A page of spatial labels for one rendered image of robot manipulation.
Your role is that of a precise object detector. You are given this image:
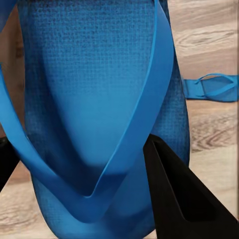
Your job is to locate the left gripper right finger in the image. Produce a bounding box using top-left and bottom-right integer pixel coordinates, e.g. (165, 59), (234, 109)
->
(143, 134), (239, 239)

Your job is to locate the sandal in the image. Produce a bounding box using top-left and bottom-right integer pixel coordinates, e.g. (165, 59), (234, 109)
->
(0, 0), (190, 239)
(181, 73), (239, 103)

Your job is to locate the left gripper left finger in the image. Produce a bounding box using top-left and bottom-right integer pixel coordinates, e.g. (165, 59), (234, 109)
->
(0, 136), (20, 192)

